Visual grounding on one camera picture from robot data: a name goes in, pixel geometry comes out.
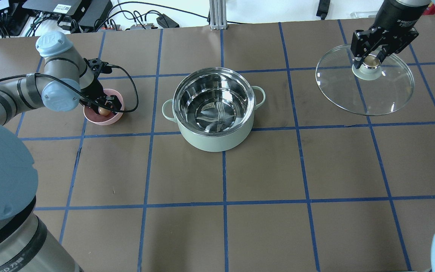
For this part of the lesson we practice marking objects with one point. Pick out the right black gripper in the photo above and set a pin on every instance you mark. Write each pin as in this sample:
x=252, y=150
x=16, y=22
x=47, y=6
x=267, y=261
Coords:
x=394, y=17

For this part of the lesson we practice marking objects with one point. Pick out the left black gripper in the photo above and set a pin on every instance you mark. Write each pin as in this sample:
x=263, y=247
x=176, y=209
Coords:
x=96, y=90

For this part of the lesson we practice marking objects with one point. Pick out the brown egg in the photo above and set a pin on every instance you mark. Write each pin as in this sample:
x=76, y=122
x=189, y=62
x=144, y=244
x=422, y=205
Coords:
x=103, y=111

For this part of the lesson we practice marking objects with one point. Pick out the glass pot lid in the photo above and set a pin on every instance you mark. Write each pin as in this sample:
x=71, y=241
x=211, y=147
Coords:
x=374, y=89

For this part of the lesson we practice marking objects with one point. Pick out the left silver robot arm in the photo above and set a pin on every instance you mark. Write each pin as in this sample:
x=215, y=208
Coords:
x=68, y=80

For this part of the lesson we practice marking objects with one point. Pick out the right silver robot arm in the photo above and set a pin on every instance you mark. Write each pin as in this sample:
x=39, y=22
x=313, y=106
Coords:
x=371, y=63

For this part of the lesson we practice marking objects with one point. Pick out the pale green steel pot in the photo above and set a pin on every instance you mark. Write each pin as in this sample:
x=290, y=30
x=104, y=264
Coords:
x=214, y=108

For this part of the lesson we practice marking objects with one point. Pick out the pink bowl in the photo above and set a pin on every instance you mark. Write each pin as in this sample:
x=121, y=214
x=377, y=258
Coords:
x=110, y=118

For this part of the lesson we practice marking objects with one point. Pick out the black power brick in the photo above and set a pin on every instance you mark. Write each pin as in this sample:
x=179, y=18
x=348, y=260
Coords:
x=94, y=15

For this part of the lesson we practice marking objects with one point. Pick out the black red computer box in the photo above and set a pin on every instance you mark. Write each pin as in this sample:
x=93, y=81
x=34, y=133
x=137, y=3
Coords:
x=68, y=9

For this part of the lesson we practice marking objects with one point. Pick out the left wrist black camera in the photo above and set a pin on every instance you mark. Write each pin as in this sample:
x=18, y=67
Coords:
x=97, y=66

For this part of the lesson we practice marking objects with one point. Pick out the aluminium frame post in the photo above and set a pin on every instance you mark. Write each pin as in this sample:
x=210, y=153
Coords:
x=217, y=15

